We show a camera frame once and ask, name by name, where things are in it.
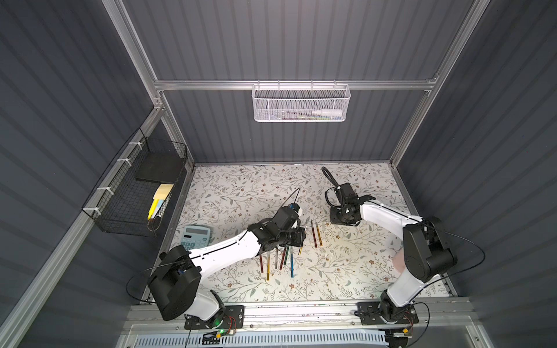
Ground black notebook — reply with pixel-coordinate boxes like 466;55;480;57
135;152;184;184

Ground yellow sticky notes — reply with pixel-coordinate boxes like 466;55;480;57
147;184;174;220

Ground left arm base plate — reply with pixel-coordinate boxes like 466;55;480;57
184;305;245;331

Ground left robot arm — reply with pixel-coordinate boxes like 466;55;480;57
147;203;306;329

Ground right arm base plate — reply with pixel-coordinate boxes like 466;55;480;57
354;301;420;326

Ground white wire mesh basket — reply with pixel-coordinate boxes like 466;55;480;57
251;83;351;123

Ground white marker in basket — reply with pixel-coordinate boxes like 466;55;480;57
311;109;344;118

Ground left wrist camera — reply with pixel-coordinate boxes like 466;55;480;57
289;203;302;215

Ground green carving knife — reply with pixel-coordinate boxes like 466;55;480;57
282;245;290;266

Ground blue carving knife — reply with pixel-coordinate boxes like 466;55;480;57
290;250;294;278

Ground black wire mesh basket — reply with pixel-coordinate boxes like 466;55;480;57
82;130;188;237

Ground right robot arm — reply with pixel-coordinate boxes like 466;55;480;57
325;183;458;317

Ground light blue calculator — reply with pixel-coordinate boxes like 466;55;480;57
180;225;211;250

